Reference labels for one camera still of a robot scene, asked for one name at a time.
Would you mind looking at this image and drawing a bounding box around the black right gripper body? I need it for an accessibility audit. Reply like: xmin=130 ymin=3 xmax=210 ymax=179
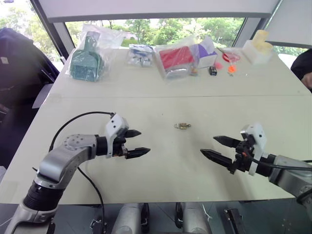
xmin=229 ymin=136 xmax=256 ymax=175

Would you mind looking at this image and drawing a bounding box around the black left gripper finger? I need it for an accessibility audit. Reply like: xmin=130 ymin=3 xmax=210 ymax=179
xmin=126 ymin=147 xmax=151 ymax=160
xmin=126 ymin=129 xmax=142 ymax=139

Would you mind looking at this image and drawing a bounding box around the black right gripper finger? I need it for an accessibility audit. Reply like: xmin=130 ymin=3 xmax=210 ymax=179
xmin=200 ymin=149 xmax=236 ymax=171
xmin=213 ymin=136 xmax=244 ymax=148

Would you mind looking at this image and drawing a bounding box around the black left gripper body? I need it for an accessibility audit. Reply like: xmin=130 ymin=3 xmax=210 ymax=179
xmin=112 ymin=129 xmax=130 ymax=159

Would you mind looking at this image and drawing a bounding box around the person's bare hand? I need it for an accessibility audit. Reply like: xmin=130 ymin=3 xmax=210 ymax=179
xmin=301 ymin=72 xmax=312 ymax=90

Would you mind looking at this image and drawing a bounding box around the silver cylindrical robot leg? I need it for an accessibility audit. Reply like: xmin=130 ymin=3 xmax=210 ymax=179
xmin=111 ymin=203 xmax=150 ymax=234
xmin=175 ymin=202 xmax=211 ymax=234

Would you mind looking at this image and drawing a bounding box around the bag of blue white items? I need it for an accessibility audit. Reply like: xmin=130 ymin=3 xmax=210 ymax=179
xmin=126 ymin=44 xmax=155 ymax=67

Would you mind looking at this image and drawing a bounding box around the teal dustpan in plastic bag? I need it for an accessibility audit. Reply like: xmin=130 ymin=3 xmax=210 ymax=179
xmin=69 ymin=23 xmax=125 ymax=83

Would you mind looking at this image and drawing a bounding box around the red item in clear wrap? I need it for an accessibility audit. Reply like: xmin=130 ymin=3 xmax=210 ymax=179
xmin=217 ymin=47 xmax=242 ymax=63

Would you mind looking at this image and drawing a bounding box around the red pack in clear bag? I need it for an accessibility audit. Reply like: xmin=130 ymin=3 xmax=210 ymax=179
xmin=155 ymin=44 xmax=196 ymax=80

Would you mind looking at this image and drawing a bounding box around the purple and white box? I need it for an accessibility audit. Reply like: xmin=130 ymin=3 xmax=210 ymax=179
xmin=195 ymin=39 xmax=218 ymax=69

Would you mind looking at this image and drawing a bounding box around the white foam box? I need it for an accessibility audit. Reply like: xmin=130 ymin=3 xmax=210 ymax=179
xmin=242 ymin=39 xmax=274 ymax=66

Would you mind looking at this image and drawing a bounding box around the pale yellow foam piece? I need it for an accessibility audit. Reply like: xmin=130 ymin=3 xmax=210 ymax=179
xmin=253 ymin=29 xmax=273 ymax=51

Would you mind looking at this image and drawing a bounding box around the person's dark sleeve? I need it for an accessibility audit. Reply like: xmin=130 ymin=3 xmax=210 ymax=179
xmin=291 ymin=48 xmax=312 ymax=94

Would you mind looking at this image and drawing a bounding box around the dark chair with jacket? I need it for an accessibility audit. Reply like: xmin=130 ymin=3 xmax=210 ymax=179
xmin=0 ymin=27 xmax=60 ymax=169

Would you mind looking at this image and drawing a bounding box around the white roller blind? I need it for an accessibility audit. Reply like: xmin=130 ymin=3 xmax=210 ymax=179
xmin=38 ymin=0 xmax=282 ymax=24

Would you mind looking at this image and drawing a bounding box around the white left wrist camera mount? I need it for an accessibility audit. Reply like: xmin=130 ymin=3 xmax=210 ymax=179
xmin=105 ymin=114 xmax=130 ymax=159

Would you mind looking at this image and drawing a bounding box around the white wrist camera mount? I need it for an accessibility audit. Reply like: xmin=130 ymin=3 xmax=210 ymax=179
xmin=240 ymin=122 xmax=268 ymax=176
xmin=105 ymin=114 xmax=130 ymax=159

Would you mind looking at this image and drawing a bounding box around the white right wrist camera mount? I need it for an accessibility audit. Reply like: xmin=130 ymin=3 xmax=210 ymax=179
xmin=240 ymin=122 xmax=268 ymax=176

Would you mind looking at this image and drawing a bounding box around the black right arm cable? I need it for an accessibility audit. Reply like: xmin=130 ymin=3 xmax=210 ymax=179
xmin=242 ymin=152 xmax=312 ymax=169

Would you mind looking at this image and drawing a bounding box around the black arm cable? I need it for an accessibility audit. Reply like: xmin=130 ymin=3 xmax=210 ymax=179
xmin=48 ymin=111 xmax=116 ymax=152
xmin=242 ymin=152 xmax=312 ymax=169

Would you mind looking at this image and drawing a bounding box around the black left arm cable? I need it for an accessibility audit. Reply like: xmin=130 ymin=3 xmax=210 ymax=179
xmin=48 ymin=111 xmax=116 ymax=152

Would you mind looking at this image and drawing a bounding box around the black metal bracket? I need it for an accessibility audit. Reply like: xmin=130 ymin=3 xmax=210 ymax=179
xmin=222 ymin=208 xmax=245 ymax=234
xmin=89 ymin=218 xmax=108 ymax=234

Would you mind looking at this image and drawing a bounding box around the grey window frame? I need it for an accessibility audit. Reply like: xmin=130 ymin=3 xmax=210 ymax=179
xmin=29 ymin=0 xmax=312 ymax=64

